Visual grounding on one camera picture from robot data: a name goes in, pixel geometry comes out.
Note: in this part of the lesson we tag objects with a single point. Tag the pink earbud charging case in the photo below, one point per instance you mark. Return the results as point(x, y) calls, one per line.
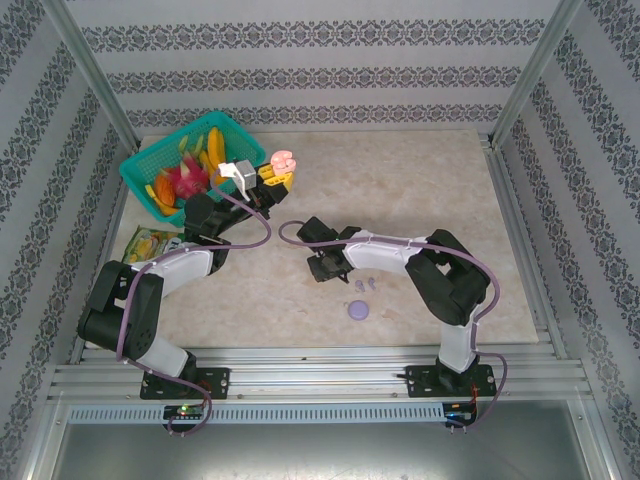
point(282, 161)

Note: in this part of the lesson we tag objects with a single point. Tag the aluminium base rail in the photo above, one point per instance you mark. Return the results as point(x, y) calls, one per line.
point(320, 372)

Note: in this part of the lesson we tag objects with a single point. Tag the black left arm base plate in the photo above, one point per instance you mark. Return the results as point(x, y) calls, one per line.
point(217, 382)

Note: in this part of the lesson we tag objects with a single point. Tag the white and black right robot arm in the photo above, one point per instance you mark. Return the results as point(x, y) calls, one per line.
point(380, 255)

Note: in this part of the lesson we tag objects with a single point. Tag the small circuit board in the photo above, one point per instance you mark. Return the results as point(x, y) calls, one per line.
point(460, 414)
point(185, 412)

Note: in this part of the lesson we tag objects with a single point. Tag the yellow curved fruit piece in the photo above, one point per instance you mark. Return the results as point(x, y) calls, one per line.
point(167, 210)

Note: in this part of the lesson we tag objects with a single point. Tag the yellow banana bunch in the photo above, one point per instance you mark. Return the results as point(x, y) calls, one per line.
point(215, 145)

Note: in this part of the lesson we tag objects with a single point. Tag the purple earbud charging case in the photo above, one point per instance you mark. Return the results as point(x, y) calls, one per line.
point(359, 310)

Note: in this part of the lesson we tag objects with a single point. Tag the teal plastic basket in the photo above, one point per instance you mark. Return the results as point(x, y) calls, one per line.
point(240, 142)

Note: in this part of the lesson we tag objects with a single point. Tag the pink dragon fruit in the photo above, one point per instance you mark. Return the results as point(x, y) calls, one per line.
point(187, 180)

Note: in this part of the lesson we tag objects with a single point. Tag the aluminium side rail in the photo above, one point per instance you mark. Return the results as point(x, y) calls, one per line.
point(524, 250)
point(102, 250)

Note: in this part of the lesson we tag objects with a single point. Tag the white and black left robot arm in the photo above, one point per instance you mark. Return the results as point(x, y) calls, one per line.
point(175, 270)

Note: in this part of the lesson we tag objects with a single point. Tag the green candy bag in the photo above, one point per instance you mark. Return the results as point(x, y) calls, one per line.
point(145, 245)

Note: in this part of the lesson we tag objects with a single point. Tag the orange toy fruit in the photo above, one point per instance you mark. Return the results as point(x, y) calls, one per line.
point(164, 189)

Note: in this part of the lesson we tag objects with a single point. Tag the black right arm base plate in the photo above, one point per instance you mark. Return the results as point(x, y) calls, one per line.
point(415, 382)

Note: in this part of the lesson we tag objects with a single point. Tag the aluminium frame post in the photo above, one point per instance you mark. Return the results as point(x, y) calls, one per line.
point(91, 70)
point(535, 70)

